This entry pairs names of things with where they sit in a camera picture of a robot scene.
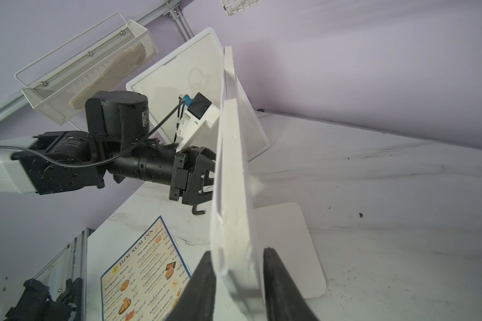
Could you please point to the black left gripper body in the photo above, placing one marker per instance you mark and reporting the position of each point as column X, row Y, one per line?
column 191, row 175

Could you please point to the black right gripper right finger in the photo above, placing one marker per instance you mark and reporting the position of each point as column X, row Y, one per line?
column 283, row 298

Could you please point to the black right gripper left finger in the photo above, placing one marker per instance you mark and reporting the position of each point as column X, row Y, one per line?
column 198, row 299

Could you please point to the large dim sum menu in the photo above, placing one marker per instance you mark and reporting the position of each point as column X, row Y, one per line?
column 148, row 280

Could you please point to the large white board front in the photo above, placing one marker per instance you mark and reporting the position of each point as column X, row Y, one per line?
column 240, row 232

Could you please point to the large white board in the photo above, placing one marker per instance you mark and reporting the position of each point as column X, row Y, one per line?
column 240, row 232
column 196, row 67

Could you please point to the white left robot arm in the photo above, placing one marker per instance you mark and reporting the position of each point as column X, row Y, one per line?
column 119, row 141

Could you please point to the black allen key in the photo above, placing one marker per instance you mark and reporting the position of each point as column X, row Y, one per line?
column 198, row 210

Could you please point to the upper white mesh shelf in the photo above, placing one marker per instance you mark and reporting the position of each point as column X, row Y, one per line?
column 58, row 84

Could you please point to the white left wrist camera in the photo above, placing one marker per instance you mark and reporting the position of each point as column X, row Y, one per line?
column 198, row 113

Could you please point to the white wire wall basket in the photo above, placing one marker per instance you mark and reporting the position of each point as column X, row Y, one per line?
column 232, row 7

